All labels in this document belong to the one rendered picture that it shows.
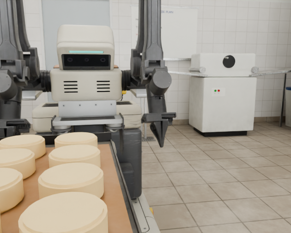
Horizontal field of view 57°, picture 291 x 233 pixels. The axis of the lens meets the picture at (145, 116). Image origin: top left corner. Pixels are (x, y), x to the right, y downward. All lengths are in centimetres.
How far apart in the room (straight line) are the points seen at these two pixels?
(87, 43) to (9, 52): 28
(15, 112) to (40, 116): 55
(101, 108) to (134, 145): 41
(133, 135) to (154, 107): 59
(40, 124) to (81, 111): 36
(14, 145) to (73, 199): 15
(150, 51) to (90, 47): 24
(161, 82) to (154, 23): 20
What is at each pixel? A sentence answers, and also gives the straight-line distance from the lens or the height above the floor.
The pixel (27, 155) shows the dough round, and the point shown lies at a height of 92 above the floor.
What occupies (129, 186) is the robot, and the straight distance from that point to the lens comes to 131.
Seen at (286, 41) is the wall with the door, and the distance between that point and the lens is 557.
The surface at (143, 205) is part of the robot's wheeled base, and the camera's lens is 151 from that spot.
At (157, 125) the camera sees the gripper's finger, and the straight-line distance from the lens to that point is 80.
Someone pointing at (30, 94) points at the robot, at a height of 90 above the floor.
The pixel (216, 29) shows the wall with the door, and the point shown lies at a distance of 493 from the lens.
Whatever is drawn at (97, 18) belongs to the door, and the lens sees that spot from 459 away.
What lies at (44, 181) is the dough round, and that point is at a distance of 22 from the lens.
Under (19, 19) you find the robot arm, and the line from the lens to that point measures 99.
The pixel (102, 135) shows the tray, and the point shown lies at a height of 91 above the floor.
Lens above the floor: 100
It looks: 10 degrees down
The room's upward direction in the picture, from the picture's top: straight up
